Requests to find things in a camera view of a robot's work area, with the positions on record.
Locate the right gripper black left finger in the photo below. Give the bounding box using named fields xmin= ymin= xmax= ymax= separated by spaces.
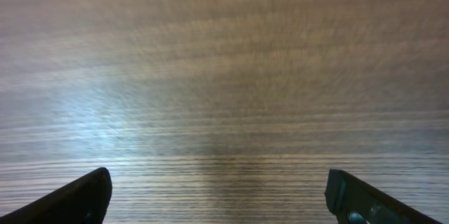
xmin=1 ymin=167 xmax=112 ymax=224

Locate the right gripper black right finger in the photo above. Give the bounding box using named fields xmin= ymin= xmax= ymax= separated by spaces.
xmin=325 ymin=169 xmax=441 ymax=224

